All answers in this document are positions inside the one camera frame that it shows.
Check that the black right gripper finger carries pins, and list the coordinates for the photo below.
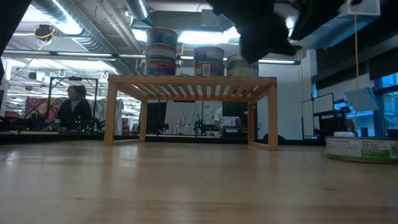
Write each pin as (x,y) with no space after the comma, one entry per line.
(264,48)

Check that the green label tuna can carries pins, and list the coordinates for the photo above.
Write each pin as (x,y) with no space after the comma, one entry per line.
(234,61)
(360,149)
(243,71)

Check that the black background robot arm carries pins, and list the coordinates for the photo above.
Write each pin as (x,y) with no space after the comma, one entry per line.
(90,124)
(203,127)

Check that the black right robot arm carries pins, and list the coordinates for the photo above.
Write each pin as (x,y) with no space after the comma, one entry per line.
(320,15)

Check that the wooden slatted shelf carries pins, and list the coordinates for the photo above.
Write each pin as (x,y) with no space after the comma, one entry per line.
(192,80)

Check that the black cabinet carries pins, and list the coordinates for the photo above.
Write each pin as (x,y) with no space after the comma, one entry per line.
(236,109)

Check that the white board on stand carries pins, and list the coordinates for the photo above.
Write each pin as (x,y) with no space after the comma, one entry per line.
(323,104)

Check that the person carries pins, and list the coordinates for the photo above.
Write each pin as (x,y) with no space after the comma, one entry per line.
(74,109)
(225,119)

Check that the grey angled panel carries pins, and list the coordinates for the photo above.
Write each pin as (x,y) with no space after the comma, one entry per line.
(360,99)

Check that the white desktop device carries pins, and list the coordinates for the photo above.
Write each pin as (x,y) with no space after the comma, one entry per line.
(343,133)

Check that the white hanging sheet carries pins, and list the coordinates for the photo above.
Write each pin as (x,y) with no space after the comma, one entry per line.
(118,115)

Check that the round black ceiling device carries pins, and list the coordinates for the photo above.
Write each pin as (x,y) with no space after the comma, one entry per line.
(44,32)

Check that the colourful painted panel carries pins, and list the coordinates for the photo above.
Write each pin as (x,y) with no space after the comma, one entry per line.
(40,107)

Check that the red object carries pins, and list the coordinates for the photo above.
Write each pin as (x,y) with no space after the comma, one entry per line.
(11,116)

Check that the silver ventilation duct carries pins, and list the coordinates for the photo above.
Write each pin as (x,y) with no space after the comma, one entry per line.
(77,28)
(138,7)

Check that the black metal rig frame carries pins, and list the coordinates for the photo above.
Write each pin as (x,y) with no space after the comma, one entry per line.
(74,78)

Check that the black aluminium table frame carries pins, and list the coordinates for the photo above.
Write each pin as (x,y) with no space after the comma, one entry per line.
(46,138)

